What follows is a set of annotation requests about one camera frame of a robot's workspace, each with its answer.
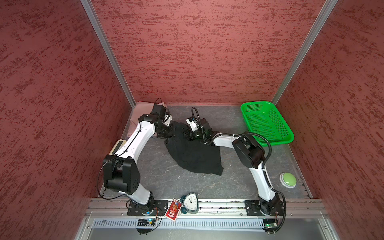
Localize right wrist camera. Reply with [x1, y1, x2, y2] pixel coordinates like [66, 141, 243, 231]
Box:
[186, 117, 199, 132]

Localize left aluminium corner post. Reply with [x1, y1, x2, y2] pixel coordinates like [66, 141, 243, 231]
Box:
[81, 0, 136, 109]

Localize teal analog clock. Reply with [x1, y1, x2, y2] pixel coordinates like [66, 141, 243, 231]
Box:
[180, 193, 200, 215]

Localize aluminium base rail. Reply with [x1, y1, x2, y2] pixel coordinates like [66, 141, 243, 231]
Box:
[85, 199, 329, 220]

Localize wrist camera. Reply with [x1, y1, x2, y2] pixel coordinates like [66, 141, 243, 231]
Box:
[151, 104, 172, 126]
[186, 117, 199, 132]

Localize cream desk calculator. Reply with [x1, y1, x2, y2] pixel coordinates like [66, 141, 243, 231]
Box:
[109, 139, 127, 156]

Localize right aluminium corner post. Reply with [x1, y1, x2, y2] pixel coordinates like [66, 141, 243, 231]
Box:
[272, 0, 338, 105]

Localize aluminium corner post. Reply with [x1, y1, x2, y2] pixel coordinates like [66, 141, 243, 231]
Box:
[81, 0, 136, 109]
[272, 0, 338, 105]

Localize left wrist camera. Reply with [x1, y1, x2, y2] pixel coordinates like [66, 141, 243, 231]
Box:
[151, 104, 172, 126]

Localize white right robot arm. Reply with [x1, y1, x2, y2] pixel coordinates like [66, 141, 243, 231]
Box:
[186, 117, 281, 216]

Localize black shorts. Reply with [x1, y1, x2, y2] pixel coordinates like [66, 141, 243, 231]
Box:
[165, 122, 224, 176]

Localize green plastic basket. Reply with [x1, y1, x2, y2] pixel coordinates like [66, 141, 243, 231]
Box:
[241, 101, 295, 146]

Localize pink drawstring shorts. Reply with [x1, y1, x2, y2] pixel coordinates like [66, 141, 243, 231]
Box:
[127, 102, 166, 138]

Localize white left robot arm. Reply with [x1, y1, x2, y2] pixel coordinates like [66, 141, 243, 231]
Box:
[100, 111, 172, 208]

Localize black corrugated cable hose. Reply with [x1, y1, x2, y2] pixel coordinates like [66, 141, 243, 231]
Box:
[191, 106, 287, 233]

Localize red snack packet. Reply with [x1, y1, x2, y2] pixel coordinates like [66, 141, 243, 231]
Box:
[165, 199, 183, 222]

